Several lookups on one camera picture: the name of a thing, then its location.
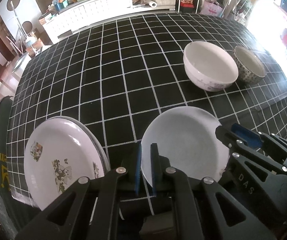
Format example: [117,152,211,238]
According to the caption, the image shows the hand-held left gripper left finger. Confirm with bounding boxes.
[15,144,144,240]

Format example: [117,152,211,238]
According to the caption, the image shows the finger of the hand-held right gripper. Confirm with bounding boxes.
[230,123,287,161]
[215,125,287,178]

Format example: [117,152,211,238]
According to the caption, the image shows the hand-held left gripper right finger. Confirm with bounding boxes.
[150,143,277,240]

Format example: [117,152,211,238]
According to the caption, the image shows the white bowl pink print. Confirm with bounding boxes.
[141,106,230,187]

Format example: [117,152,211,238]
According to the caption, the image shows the white plate pink flowers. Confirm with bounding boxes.
[56,116,108,174]

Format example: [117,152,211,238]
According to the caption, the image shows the small white cartoon plate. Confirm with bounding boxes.
[24,119,106,210]

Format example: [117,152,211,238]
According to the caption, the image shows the grey patterned bowl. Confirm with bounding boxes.
[231,46,267,85]

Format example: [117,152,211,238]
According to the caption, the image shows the white bowl purple flowers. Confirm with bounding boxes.
[183,41,239,92]

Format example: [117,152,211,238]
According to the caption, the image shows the black checked tablecloth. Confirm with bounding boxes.
[6,12,287,210]

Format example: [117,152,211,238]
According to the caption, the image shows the pink bag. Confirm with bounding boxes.
[200,0,224,17]

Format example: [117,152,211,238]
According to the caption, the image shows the dark cloth yellow print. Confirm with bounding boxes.
[0,96,31,230]

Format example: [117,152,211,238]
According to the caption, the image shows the white mop bucket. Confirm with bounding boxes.
[11,52,32,73]

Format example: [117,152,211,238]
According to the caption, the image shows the white television cabinet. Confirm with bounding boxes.
[42,0,177,43]

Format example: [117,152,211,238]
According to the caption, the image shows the round brown wall decor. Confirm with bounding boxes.
[7,0,21,10]
[22,21,33,34]

